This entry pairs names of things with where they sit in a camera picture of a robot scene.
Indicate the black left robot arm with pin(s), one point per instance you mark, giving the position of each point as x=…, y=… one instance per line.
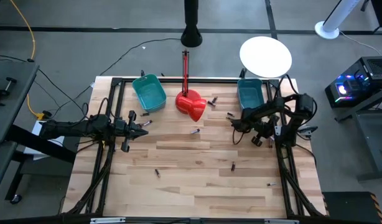
x=72, y=128

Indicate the white box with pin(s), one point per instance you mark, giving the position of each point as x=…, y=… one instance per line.
x=30, y=151

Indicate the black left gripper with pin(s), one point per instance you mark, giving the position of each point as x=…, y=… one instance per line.
x=124, y=127

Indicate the black box with striped edge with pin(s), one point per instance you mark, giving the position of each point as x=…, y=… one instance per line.
x=346, y=207

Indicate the silver metal bracket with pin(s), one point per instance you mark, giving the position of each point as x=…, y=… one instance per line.
x=107, y=220
x=281, y=221

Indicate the grey purple battery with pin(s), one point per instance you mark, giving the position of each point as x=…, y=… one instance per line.
x=146, y=123
x=271, y=184
x=214, y=99
x=195, y=131

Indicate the grey metal side table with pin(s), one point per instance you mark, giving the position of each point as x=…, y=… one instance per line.
x=371, y=133

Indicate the white tower fan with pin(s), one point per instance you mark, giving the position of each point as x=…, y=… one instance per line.
x=334, y=20

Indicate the black computer with coloured lights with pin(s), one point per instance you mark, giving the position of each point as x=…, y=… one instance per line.
x=365, y=81

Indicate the black table clamp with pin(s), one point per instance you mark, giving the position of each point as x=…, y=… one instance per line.
x=242, y=73
x=142, y=73

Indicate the grey work table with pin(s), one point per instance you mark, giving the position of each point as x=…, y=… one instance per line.
x=13, y=109

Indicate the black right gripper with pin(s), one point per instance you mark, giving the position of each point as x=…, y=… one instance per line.
x=251, y=119

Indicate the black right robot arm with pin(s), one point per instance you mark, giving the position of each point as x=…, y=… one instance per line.
x=303, y=104

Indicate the green plastic bin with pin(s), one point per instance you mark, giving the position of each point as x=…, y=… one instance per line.
x=149, y=93

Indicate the black pole stand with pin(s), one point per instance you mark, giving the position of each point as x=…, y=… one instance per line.
x=191, y=18

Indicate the blue plastic bin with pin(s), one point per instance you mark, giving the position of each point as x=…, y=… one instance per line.
x=250, y=93

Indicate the white round table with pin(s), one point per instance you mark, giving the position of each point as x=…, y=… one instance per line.
x=265, y=56

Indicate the black clamp tool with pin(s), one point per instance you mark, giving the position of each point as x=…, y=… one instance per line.
x=1, y=92

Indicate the black caster wheel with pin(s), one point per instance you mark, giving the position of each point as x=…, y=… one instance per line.
x=15, y=199

